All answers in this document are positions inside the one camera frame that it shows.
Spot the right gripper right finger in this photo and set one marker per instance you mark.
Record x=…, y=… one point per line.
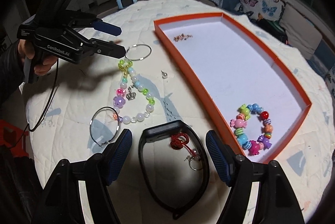
x=276, y=200

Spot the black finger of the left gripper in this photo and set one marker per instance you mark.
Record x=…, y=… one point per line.
x=107, y=48

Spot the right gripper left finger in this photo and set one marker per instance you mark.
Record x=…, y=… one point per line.
x=98, y=172

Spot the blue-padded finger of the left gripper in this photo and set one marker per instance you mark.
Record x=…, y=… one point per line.
x=106, y=28

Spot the large silver ring bangle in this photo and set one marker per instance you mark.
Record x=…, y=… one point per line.
x=138, y=52

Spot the black smart band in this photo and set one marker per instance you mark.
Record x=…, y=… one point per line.
x=175, y=193

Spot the white quilted bed cover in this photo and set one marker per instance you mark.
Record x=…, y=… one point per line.
x=61, y=105

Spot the thin silver bangle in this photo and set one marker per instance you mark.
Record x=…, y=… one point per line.
x=104, y=125

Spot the small silver pearl stud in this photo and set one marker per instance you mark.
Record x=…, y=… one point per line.
x=164, y=75

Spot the orange shallow tray box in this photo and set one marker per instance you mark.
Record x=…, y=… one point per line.
x=228, y=66

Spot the butterfly print pillow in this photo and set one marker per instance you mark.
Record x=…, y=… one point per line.
x=271, y=10

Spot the grey plain pillow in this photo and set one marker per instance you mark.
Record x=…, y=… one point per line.
x=300, y=32

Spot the blue toy camera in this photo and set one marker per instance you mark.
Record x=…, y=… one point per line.
x=122, y=4

